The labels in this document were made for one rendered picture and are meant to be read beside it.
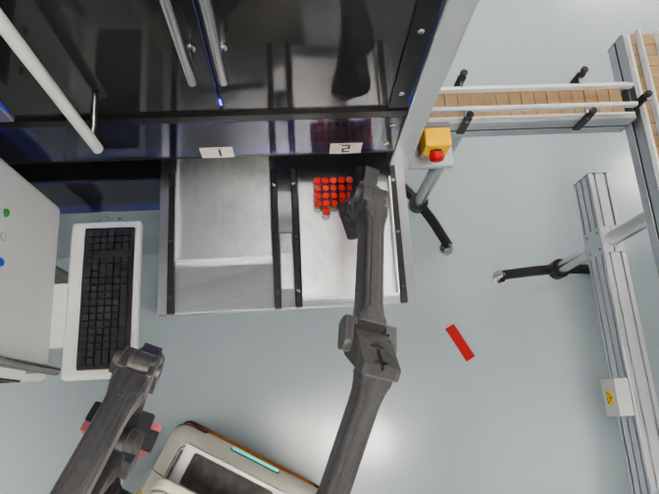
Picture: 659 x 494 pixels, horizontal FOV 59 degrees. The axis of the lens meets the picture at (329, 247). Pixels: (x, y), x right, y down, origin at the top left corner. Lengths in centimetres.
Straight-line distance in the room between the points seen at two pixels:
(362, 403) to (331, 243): 65
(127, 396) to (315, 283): 70
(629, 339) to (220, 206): 139
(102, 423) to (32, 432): 164
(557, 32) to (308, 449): 232
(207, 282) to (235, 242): 13
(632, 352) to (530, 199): 93
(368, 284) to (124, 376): 49
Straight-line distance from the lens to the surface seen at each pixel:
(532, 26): 326
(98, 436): 99
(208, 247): 162
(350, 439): 108
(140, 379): 106
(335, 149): 156
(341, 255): 160
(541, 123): 185
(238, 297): 158
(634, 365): 217
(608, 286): 219
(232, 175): 169
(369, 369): 104
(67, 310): 177
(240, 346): 245
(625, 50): 209
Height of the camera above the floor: 242
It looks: 73 degrees down
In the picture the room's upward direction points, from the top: 9 degrees clockwise
